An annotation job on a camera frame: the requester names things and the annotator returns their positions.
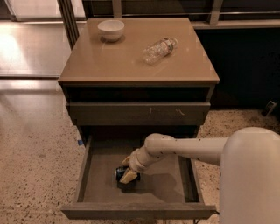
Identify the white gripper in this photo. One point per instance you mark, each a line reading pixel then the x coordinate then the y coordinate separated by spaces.
pixel 136 164

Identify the blue pepsi can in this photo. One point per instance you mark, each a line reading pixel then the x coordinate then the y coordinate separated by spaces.
pixel 119 172

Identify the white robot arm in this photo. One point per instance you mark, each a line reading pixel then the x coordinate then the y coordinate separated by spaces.
pixel 249 162

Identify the open middle drawer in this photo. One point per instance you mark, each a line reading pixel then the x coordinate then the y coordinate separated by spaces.
pixel 168 190

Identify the closed upper drawer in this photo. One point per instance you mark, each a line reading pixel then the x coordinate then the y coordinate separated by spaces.
pixel 138 113

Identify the brown drawer cabinet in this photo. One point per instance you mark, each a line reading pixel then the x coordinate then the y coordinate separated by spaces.
pixel 99 71

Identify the blue tape piece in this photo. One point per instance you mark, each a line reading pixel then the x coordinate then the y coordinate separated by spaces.
pixel 80 142

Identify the clear plastic water bottle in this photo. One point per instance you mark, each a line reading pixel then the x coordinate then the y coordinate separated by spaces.
pixel 158 50

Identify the white ceramic bowl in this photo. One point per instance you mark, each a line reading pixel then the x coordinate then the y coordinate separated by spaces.
pixel 111 30

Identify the small dark floor object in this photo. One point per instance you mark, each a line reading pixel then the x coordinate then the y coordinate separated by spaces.
pixel 269 108

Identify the metal railing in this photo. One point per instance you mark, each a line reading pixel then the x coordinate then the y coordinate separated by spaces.
pixel 201 10

